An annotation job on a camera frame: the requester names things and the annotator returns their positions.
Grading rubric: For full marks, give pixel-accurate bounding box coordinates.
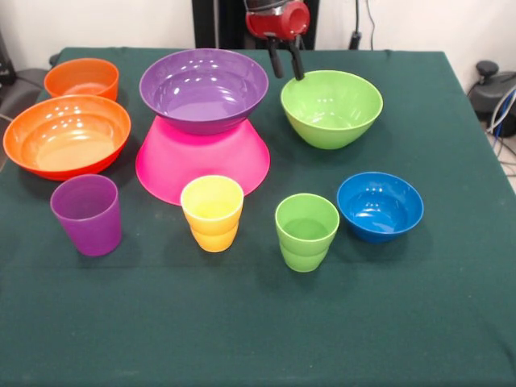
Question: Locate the dark green tablecloth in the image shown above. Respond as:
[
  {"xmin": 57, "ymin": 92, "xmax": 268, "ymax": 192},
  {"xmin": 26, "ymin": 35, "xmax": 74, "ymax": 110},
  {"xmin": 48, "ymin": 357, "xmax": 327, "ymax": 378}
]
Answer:
[{"xmin": 0, "ymin": 47, "xmax": 516, "ymax": 387}]

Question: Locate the yellow cup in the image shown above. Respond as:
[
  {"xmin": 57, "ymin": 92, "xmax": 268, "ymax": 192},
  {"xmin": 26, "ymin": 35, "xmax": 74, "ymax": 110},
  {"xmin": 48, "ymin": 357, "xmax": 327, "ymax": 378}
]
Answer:
[{"xmin": 180, "ymin": 175, "xmax": 244, "ymax": 253}]

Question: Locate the large pink bowl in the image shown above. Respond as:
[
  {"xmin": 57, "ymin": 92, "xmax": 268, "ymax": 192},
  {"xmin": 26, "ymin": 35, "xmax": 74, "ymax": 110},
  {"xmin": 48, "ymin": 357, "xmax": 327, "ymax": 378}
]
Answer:
[{"xmin": 135, "ymin": 116, "xmax": 271, "ymax": 206}]

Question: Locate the green bowl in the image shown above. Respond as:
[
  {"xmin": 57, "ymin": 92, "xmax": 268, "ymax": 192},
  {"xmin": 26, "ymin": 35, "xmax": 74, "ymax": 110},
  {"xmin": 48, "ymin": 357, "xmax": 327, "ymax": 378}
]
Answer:
[{"xmin": 280, "ymin": 69, "xmax": 385, "ymax": 151}]

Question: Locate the tangle of cables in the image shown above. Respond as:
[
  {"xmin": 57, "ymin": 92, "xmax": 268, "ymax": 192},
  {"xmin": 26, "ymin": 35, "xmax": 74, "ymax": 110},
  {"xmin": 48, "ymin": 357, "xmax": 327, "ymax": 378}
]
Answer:
[{"xmin": 485, "ymin": 88, "xmax": 516, "ymax": 178}]

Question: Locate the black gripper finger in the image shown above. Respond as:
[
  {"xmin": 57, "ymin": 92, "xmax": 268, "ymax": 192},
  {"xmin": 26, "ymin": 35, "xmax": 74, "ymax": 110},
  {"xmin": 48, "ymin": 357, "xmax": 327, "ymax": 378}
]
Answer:
[
  {"xmin": 266, "ymin": 35, "xmax": 285, "ymax": 78},
  {"xmin": 286, "ymin": 39, "xmax": 306, "ymax": 81}
]

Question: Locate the purple bowl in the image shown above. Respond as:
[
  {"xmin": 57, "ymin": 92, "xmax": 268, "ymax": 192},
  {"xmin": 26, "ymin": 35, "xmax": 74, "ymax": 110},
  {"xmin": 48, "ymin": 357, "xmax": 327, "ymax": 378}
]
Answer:
[{"xmin": 139, "ymin": 48, "xmax": 269, "ymax": 136}]

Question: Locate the blue bowl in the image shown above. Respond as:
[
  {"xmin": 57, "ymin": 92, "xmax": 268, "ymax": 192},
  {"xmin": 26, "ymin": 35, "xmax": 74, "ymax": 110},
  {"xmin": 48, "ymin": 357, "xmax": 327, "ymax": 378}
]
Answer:
[{"xmin": 336, "ymin": 171, "xmax": 425, "ymax": 243}]

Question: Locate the green cup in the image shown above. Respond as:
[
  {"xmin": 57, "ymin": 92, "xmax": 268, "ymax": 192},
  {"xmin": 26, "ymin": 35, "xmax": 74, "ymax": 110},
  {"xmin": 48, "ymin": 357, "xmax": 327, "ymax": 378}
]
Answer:
[{"xmin": 274, "ymin": 193, "xmax": 340, "ymax": 273}]

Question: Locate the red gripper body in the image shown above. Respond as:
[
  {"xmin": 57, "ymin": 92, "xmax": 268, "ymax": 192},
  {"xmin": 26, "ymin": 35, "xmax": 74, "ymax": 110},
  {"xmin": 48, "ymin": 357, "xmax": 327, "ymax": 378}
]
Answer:
[{"xmin": 245, "ymin": 0, "xmax": 311, "ymax": 41}]

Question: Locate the small orange bowl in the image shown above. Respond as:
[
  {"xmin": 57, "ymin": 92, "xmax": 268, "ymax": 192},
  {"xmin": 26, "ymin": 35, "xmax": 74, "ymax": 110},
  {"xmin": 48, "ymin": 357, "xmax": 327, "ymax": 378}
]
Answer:
[{"xmin": 44, "ymin": 57, "xmax": 120, "ymax": 102}]

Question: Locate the purple cup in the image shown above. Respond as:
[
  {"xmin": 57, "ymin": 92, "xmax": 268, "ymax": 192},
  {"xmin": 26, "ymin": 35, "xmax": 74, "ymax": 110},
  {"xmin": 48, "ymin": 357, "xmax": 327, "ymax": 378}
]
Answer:
[{"xmin": 49, "ymin": 173, "xmax": 123, "ymax": 257}]

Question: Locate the black wall cable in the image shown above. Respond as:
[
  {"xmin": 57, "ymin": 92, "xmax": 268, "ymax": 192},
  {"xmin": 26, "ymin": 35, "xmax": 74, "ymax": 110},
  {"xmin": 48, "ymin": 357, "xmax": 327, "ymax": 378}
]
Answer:
[{"xmin": 349, "ymin": 0, "xmax": 377, "ymax": 52}]

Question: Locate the large orange bowl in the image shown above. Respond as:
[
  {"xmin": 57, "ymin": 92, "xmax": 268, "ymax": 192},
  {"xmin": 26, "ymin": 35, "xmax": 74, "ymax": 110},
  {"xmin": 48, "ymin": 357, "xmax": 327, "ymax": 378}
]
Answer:
[{"xmin": 2, "ymin": 94, "xmax": 132, "ymax": 181}]

